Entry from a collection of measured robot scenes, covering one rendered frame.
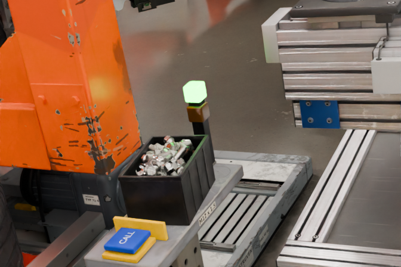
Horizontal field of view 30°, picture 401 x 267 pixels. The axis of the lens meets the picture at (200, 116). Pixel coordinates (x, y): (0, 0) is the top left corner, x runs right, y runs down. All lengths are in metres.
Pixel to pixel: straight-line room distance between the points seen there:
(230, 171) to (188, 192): 0.22
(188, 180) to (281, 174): 0.99
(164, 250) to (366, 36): 0.61
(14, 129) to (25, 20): 0.28
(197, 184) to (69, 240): 0.33
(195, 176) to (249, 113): 1.65
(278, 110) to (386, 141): 0.94
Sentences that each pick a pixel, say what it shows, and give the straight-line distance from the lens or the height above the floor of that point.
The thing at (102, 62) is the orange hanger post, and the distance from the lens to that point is 1.64.
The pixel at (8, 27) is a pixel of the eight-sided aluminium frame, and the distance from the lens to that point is 2.11.
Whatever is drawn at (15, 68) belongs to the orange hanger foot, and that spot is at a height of 0.76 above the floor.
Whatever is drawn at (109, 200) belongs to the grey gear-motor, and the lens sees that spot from 1.99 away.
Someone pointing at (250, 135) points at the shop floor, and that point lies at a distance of 3.01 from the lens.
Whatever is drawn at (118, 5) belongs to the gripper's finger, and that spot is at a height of 0.79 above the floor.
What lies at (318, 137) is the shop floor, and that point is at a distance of 2.92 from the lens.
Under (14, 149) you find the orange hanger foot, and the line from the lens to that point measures 1.81.
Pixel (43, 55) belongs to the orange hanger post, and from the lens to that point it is 1.63.
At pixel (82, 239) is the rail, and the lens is 1.76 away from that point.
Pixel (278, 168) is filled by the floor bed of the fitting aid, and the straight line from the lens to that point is 2.55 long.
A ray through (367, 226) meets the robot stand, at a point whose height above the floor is 0.21.
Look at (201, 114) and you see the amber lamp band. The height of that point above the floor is 0.59.
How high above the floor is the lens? 1.23
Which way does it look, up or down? 22 degrees down
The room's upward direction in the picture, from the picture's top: 10 degrees counter-clockwise
